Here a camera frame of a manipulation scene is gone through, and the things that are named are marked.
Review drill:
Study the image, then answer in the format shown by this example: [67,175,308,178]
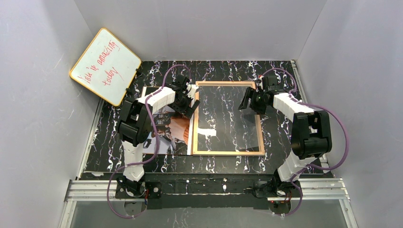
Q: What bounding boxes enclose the printed photo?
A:
[143,106,191,155]

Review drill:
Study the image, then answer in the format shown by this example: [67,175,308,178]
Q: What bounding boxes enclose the clear plastic sheet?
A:
[197,84,259,152]

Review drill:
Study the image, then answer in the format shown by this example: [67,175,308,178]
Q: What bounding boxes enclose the wooden picture frame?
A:
[191,81,266,157]

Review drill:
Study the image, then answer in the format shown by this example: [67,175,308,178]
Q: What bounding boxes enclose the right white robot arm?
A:
[239,76,332,198]

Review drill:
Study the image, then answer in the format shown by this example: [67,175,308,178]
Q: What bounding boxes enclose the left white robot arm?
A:
[117,76,200,197]

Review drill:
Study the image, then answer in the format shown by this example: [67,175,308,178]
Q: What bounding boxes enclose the whiteboard with red writing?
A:
[69,28,142,106]

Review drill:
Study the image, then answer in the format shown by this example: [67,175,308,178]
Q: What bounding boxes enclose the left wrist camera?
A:
[186,84,199,99]

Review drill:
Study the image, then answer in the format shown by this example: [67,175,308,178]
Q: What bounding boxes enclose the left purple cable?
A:
[107,64,192,220]

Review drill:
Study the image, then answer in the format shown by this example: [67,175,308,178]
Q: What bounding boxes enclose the frame backing board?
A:
[141,86,159,97]

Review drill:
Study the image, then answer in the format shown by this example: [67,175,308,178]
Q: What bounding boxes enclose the aluminium rail base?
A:
[59,60,357,228]

